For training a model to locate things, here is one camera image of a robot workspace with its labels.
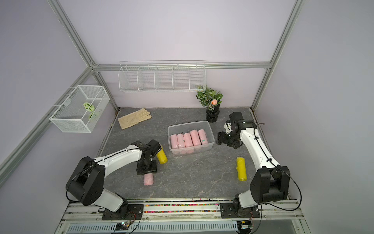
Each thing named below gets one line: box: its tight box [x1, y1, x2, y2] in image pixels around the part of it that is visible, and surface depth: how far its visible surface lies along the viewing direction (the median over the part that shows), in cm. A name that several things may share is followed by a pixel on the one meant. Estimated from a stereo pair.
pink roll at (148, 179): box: [143, 173, 154, 186], surface depth 84 cm
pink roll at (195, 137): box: [189, 129, 203, 147], surface depth 101 cm
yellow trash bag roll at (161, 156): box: [156, 145, 169, 165], surface depth 91 cm
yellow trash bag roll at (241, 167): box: [236, 156, 248, 182], surface depth 87 cm
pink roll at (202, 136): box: [197, 128, 209, 145], surface depth 101 cm
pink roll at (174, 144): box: [170, 134, 179, 149], surface depth 98 cm
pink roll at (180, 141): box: [177, 133, 186, 149], surface depth 98 cm
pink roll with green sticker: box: [183, 132, 195, 148], surface depth 99 cm
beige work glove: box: [117, 107, 152, 130], surface depth 118 cm
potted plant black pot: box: [196, 86, 224, 123], surface depth 96 cm
